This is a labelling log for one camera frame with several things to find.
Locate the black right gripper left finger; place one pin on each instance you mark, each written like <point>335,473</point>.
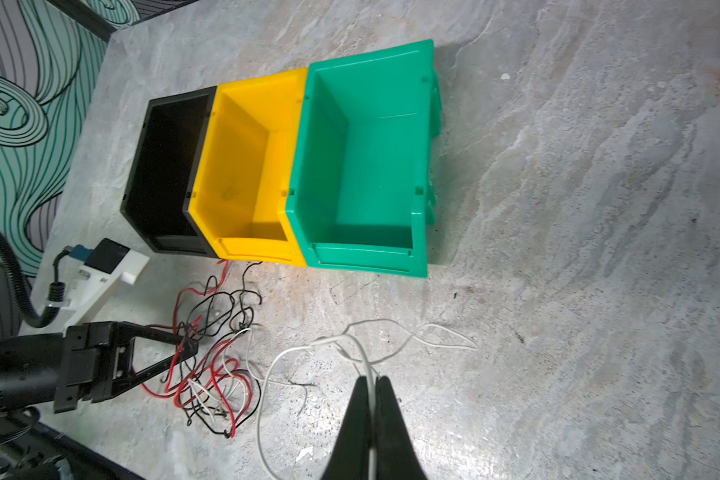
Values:
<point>349,459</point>

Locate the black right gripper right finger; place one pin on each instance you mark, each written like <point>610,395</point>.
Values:
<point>395,455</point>

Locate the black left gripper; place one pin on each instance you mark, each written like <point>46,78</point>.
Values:
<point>97,361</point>

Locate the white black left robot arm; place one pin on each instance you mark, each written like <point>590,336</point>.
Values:
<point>29,370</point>

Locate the yellow storage bin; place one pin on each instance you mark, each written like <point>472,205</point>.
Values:
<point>241,185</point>

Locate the black storage bin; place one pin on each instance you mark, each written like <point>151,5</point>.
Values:
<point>159,187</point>

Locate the green storage bin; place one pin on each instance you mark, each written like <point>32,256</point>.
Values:
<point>360,195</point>

